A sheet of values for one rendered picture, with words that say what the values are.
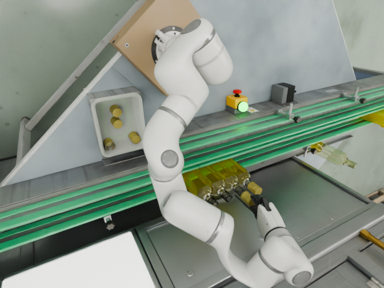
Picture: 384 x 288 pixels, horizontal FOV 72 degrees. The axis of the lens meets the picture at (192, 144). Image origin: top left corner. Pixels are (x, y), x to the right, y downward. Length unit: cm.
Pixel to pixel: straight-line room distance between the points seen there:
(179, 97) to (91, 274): 61
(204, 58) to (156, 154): 27
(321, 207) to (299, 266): 56
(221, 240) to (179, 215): 11
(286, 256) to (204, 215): 21
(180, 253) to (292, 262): 39
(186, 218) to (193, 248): 36
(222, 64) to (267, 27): 65
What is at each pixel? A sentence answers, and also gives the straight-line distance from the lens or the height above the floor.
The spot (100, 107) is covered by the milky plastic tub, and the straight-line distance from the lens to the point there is 102.
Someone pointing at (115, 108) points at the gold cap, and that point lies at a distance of 99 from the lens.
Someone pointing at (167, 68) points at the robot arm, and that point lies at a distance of 62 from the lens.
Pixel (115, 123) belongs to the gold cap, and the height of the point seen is 81.
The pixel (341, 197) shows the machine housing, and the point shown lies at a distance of 135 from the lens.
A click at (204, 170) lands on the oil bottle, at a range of 104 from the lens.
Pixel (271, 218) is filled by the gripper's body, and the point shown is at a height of 132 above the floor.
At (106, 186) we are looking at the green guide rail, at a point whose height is 91.
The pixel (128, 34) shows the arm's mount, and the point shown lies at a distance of 93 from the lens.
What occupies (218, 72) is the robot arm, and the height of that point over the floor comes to 115.
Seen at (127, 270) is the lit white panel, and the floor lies 115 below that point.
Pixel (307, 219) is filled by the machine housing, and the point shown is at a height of 124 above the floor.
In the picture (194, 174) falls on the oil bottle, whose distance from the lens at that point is 103.
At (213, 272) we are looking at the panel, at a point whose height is 128.
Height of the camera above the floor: 173
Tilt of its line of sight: 52 degrees down
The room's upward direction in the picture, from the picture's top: 131 degrees clockwise
